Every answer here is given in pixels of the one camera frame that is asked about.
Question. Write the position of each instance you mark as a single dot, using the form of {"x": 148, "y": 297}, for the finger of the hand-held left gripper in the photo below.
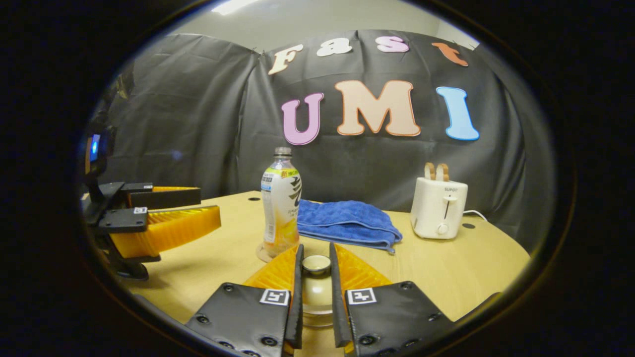
{"x": 168, "y": 230}
{"x": 163, "y": 197}

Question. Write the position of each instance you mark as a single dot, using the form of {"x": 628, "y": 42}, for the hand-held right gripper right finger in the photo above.
{"x": 337, "y": 297}

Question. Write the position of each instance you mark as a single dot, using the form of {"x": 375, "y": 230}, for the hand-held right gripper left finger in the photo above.
{"x": 296, "y": 297}

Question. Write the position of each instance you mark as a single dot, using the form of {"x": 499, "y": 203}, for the white teacup lid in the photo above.
{"x": 316, "y": 285}

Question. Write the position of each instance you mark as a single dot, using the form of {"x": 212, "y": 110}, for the round cork coaster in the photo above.
{"x": 262, "y": 254}

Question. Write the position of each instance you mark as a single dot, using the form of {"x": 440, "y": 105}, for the clear water bottle yellow label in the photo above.
{"x": 280, "y": 208}

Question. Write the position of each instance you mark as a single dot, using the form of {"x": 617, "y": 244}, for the blue towel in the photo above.
{"x": 347, "y": 223}

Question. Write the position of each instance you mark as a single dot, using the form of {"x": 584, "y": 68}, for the white toaster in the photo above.
{"x": 436, "y": 208}

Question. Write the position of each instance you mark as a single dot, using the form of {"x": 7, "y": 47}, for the toast slice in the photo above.
{"x": 442, "y": 172}
{"x": 430, "y": 171}

